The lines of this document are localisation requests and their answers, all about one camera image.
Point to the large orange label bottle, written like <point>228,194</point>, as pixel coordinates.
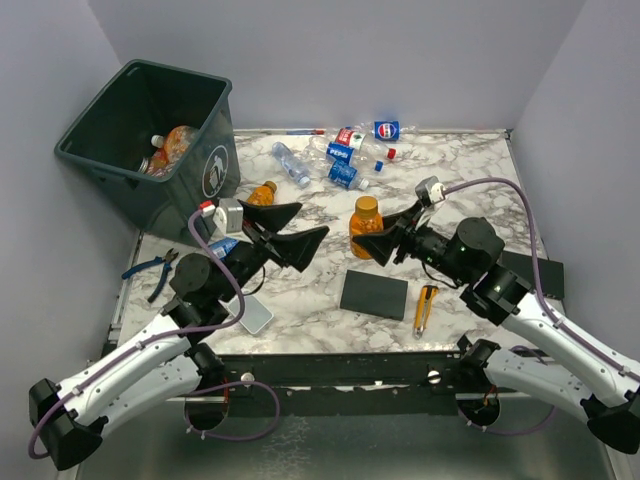
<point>158,164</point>

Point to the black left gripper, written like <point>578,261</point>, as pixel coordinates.
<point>297,248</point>

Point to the clear crushed water bottle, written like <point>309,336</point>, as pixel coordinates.
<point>295,168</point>

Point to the black box right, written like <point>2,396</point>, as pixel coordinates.
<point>551,273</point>

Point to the blue label bottle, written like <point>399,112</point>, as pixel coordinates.
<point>221,248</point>
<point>346,176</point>

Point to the red label bottle at back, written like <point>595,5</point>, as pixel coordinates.
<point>350,138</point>

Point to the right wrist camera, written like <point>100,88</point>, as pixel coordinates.
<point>429,192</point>

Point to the dark green plastic bin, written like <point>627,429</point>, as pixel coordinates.
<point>111,139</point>

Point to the small orange juice bottle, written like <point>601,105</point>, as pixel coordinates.
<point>263,195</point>

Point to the pepsi bottle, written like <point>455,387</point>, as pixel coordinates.
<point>331,150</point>
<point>386,130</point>

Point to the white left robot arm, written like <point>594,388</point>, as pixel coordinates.
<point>168,357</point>

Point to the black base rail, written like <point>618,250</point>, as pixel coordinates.
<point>341,384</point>

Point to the black rectangular box centre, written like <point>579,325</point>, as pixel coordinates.
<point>374,295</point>

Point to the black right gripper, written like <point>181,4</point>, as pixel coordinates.
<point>379,245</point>

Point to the big orange bottle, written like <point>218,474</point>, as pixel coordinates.
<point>176,142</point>

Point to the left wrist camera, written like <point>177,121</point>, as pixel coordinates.
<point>227,215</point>

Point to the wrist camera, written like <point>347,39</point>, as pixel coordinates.
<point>227,215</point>
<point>429,192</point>

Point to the white grey rectangular case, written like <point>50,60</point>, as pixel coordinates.
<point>256,315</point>

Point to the yellow utility knife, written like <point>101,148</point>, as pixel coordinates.
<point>423,309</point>

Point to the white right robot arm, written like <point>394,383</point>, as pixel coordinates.
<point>587,379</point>

